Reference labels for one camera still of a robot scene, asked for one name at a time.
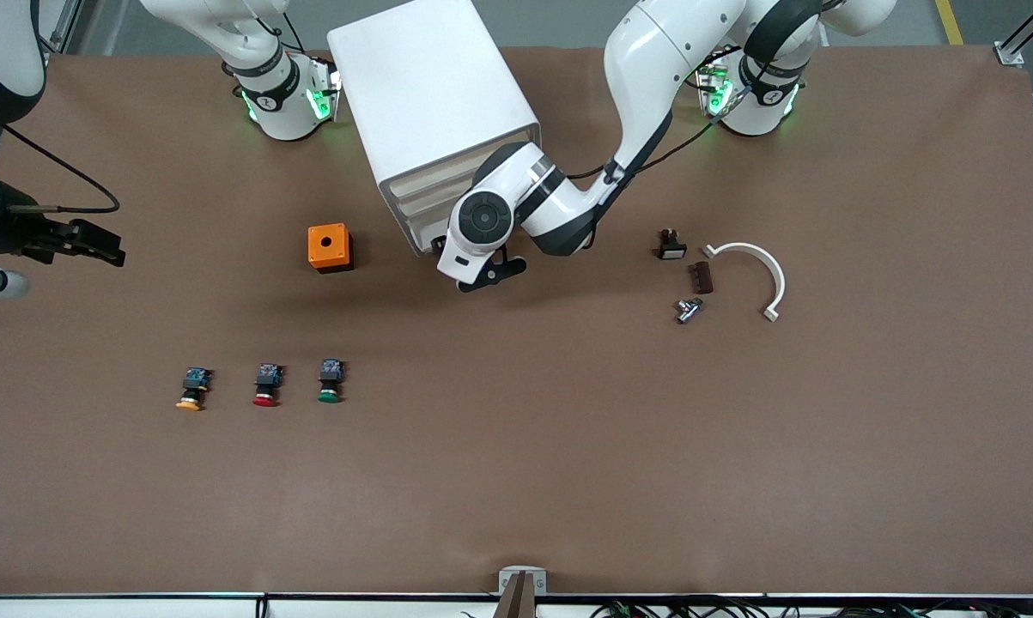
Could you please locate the black switch with white face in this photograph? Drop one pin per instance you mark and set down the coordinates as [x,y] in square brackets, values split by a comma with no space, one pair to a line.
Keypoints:
[672,246]

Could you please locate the aluminium frame profile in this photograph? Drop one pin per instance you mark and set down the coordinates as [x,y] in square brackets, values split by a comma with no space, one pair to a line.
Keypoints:
[63,21]
[1009,54]

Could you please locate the yellow mushroom push button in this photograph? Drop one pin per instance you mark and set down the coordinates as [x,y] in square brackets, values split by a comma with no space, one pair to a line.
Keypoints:
[193,386]

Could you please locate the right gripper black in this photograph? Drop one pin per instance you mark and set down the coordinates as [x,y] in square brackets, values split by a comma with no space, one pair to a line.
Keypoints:
[20,230]

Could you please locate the white drawer cabinet housing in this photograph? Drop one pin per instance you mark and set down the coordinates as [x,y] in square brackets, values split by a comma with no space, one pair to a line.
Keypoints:
[422,77]

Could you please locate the silver metal key switch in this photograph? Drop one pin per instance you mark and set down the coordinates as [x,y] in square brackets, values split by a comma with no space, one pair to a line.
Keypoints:
[689,311]

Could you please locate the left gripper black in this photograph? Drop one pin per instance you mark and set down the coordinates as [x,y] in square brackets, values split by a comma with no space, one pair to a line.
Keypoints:
[436,241]

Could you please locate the grey metal mounting bracket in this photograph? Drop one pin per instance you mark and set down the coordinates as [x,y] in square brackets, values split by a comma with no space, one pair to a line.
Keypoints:
[506,577]

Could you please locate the brown terminal block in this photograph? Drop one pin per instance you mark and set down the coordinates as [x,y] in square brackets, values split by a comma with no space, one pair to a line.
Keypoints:
[704,278]

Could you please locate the white curved plastic bracket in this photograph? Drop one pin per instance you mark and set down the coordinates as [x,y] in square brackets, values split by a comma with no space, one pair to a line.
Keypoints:
[774,270]

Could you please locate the red mushroom push button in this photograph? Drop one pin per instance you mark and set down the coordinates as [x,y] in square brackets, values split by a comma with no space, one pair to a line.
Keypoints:
[267,384]

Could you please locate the brown mounting post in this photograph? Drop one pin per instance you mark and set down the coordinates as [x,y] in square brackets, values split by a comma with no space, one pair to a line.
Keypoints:
[516,602]

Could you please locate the orange button enclosure box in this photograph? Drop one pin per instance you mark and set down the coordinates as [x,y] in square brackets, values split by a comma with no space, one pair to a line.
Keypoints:
[327,245]

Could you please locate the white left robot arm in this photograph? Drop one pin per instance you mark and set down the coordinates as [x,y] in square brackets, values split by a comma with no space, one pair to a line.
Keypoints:
[653,51]

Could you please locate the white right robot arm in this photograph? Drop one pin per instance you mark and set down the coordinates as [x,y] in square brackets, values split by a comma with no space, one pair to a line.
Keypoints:
[280,94]

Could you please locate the green mushroom push button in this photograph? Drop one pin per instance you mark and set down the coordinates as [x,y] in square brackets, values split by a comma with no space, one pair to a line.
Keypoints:
[331,380]

